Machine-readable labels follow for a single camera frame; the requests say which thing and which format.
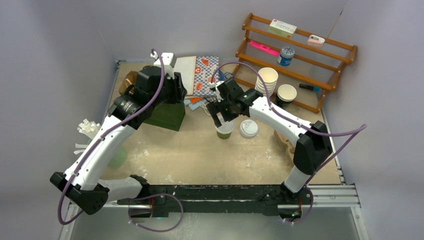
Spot purple cable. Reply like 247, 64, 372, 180
57, 48, 166, 226
210, 62, 368, 186

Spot dark printed coffee cup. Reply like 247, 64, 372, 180
275, 84, 297, 108

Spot green takeout paper cup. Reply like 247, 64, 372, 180
216, 130, 232, 140

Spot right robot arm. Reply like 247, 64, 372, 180
207, 79, 333, 204

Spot stack of white paper cups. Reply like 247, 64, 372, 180
254, 67, 279, 96

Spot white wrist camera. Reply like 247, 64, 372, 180
150, 51, 177, 79
208, 81, 221, 92

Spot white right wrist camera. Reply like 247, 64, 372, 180
208, 81, 221, 92

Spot blue lidded jar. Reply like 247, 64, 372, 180
277, 46, 295, 67

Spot single white coffee lid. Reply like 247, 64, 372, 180
215, 118, 236, 132

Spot dark blue marker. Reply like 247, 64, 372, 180
299, 83, 321, 93

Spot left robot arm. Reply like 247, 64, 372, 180
50, 66, 187, 215

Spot green paper bag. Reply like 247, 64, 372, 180
119, 71, 186, 132

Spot pink white small case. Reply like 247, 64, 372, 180
307, 34, 326, 48

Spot orange paper bag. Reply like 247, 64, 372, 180
188, 97, 204, 104

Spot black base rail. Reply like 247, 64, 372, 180
117, 184, 319, 220

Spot green straw holder cup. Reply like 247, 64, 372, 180
107, 146, 128, 169

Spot white green box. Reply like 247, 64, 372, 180
268, 19, 297, 39

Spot wooden shelf rack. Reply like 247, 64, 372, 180
235, 13, 358, 114

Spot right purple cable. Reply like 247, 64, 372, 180
210, 62, 368, 186

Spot blue checkered bakery bag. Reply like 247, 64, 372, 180
192, 56, 219, 97

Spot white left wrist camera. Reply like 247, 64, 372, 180
150, 51, 177, 79

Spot wrapped white straws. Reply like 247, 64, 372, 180
73, 119, 101, 155

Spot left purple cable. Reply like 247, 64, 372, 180
57, 48, 166, 226

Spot pink highlighter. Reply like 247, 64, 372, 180
249, 40, 280, 57

